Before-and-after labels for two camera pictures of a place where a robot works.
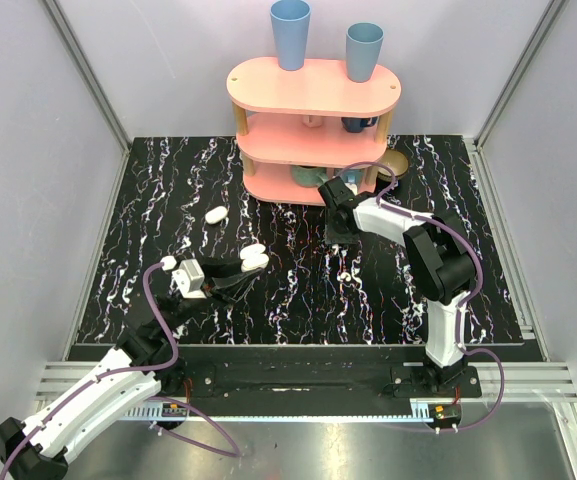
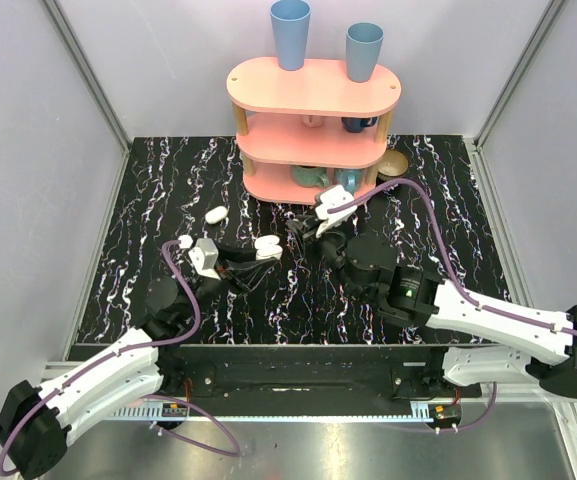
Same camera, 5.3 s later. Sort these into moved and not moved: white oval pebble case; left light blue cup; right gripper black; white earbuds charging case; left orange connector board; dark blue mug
Moved: right gripper black; white earbuds charging case
Not moved: dark blue mug; left light blue cup; left orange connector board; white oval pebble case
